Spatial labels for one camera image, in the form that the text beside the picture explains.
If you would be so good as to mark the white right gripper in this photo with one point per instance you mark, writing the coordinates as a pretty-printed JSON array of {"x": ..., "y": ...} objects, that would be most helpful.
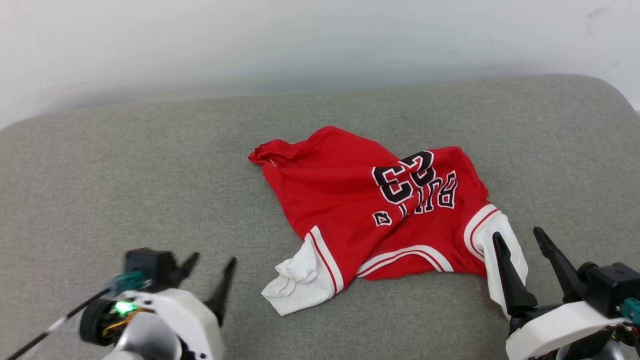
[{"x": 555, "y": 330}]

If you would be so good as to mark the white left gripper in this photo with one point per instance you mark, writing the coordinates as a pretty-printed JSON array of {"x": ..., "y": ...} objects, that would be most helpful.
[{"x": 195, "y": 320}]

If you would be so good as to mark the red basketball jersey shirt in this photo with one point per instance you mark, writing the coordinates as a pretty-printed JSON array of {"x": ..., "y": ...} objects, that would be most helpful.
[{"x": 350, "y": 200}]

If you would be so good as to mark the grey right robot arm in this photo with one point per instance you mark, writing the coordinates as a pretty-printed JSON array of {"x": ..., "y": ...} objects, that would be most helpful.
[{"x": 600, "y": 351}]

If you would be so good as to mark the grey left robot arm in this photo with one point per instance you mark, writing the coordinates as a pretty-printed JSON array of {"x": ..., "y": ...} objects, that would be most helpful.
[{"x": 145, "y": 342}]

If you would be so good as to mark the grey fabric sofa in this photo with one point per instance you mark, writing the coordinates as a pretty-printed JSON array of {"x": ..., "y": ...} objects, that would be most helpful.
[{"x": 150, "y": 175}]

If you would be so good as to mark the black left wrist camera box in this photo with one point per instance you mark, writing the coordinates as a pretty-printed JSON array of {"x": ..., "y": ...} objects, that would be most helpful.
[{"x": 150, "y": 265}]

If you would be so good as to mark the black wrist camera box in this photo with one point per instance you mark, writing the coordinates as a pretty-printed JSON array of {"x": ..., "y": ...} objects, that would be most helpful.
[
  {"x": 610, "y": 285},
  {"x": 150, "y": 265}
]

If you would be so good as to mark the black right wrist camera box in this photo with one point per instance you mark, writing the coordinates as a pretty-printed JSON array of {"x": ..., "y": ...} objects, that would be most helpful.
[{"x": 610, "y": 285}]

